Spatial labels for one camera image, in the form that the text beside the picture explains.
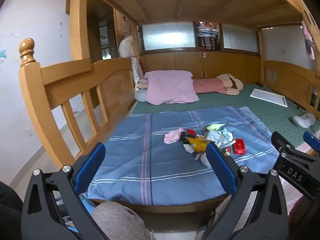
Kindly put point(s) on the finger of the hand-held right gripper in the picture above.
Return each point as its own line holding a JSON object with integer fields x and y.
{"x": 311, "y": 140}
{"x": 282, "y": 142}

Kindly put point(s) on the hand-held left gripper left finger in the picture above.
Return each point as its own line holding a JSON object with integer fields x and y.
{"x": 90, "y": 165}

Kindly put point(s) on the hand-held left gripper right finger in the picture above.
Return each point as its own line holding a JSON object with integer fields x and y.
{"x": 221, "y": 170}

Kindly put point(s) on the pink printed plastic bag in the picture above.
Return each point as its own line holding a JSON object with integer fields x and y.
{"x": 172, "y": 136}

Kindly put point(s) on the white crumpled tissue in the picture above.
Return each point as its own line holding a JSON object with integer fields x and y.
{"x": 188, "y": 148}
{"x": 203, "y": 158}

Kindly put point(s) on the white rounded device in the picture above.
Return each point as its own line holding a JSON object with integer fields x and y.
{"x": 303, "y": 120}

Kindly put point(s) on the red box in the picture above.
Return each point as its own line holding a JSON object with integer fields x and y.
{"x": 239, "y": 147}

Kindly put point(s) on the yellow snack packet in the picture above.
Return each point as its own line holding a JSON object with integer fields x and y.
{"x": 197, "y": 143}

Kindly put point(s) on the yellow-green wrapper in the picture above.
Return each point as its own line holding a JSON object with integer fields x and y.
{"x": 215, "y": 126}

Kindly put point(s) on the green bed mat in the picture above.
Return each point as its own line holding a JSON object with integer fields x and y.
{"x": 250, "y": 110}

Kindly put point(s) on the white flat board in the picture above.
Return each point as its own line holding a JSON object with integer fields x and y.
{"x": 270, "y": 97}

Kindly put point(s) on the blue striped blanket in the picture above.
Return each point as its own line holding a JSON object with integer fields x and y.
{"x": 150, "y": 155}

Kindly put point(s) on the person's grey trouser leg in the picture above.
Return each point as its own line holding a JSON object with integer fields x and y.
{"x": 117, "y": 220}

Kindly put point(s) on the light blue cushion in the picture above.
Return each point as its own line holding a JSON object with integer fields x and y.
{"x": 140, "y": 96}

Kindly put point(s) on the pink pillow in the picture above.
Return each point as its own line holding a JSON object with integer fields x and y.
{"x": 170, "y": 87}

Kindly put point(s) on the pink hanging cloth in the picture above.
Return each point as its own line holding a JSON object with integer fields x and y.
{"x": 308, "y": 42}

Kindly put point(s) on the pink white plush toy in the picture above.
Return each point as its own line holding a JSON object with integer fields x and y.
{"x": 138, "y": 75}

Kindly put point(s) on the frosted glass window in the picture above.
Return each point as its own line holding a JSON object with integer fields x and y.
{"x": 240, "y": 38}
{"x": 167, "y": 36}

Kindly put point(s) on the hanging bags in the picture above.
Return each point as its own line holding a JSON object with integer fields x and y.
{"x": 207, "y": 36}

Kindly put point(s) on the wooden bunk bed frame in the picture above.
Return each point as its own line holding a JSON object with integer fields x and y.
{"x": 112, "y": 80}

